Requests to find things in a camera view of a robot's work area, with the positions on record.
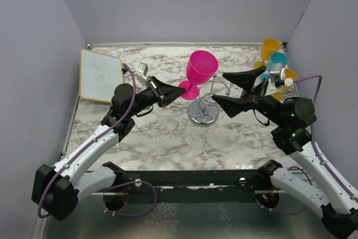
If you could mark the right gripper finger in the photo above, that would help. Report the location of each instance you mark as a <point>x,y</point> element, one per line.
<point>234,106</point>
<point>246,79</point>

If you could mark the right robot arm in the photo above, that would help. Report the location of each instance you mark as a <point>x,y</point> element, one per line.
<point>333,198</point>

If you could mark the small whiteboard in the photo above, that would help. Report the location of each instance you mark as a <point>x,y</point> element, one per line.
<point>99,75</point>

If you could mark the yellow wine glass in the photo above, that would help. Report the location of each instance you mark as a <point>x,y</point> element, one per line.
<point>268,47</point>
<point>290,76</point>

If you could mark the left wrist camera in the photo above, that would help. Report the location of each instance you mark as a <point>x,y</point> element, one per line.
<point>141,74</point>

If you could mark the chrome wine glass rack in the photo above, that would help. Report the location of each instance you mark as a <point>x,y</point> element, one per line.
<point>204,111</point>

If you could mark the pink wine glass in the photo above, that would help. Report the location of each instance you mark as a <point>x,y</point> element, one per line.
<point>201,66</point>

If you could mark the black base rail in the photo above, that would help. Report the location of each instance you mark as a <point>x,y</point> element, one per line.
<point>200,186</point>

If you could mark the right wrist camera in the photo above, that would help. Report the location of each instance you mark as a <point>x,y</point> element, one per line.
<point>277,75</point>

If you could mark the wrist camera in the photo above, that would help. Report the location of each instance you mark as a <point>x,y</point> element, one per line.
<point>277,75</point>
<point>141,74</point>

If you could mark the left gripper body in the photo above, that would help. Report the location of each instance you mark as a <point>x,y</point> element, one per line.
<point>154,93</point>

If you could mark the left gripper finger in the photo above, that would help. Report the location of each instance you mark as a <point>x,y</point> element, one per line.
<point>175,91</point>
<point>167,100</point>

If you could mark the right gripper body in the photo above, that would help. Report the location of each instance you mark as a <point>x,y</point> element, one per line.
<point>258,95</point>

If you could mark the blue wine glass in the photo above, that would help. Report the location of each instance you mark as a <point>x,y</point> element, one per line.
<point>276,57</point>

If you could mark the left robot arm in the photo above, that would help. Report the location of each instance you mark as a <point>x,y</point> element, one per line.
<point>58,188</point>

